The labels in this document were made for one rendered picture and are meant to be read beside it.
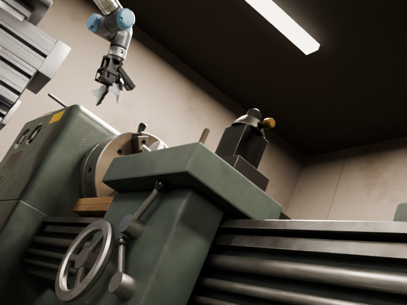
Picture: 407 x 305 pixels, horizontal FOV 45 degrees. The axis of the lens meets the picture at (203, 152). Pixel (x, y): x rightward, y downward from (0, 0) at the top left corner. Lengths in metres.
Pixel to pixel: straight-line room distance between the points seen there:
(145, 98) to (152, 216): 3.66
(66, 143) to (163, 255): 0.96
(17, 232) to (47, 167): 0.22
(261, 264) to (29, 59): 0.66
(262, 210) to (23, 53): 0.60
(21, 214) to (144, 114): 2.95
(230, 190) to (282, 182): 4.41
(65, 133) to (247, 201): 0.96
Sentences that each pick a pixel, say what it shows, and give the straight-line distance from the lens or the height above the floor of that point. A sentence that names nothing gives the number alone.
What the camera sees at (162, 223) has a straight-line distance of 0.82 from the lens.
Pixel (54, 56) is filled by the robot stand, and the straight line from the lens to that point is 1.14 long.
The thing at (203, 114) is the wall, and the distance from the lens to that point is 4.76.
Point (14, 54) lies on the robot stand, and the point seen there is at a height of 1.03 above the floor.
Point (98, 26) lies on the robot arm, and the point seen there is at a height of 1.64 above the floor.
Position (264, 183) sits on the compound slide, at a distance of 1.05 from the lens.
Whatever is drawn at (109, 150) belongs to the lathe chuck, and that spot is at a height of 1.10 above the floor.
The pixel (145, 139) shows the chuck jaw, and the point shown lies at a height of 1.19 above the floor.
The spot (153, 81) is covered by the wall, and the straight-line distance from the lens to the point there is 4.57.
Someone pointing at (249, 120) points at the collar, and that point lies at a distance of 1.10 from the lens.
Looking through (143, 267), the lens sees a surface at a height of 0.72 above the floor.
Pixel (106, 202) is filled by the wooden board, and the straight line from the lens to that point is 1.25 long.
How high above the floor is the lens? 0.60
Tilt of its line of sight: 23 degrees up
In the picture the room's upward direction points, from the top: 24 degrees clockwise
